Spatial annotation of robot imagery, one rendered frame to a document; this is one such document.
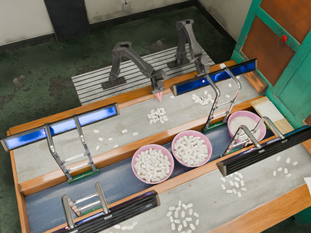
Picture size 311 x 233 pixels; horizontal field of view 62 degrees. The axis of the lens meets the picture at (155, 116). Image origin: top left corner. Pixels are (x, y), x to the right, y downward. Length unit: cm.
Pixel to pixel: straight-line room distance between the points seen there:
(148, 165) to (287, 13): 127
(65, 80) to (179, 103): 164
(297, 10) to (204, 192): 121
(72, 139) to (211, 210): 99
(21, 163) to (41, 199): 26
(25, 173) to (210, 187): 114
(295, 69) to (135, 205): 130
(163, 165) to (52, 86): 188
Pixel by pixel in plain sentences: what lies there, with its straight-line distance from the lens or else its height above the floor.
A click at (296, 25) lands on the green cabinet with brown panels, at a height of 134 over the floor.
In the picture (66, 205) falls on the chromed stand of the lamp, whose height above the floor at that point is 112.
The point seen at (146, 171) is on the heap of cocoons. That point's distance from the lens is 168.
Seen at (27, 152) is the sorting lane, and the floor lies 74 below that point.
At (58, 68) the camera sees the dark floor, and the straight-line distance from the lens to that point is 335.
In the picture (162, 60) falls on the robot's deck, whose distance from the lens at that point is 237.
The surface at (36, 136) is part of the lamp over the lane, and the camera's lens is 150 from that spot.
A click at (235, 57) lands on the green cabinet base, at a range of 234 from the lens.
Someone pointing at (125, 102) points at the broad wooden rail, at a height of 76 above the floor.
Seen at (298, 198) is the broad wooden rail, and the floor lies 76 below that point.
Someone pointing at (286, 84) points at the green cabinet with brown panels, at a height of 98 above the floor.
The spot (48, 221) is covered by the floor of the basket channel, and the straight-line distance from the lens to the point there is 174.
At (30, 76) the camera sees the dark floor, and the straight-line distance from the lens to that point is 336.
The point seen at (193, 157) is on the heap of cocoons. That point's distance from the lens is 174.
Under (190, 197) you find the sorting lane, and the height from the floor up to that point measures 74.
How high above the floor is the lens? 229
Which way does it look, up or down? 56 degrees down
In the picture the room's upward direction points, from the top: 4 degrees clockwise
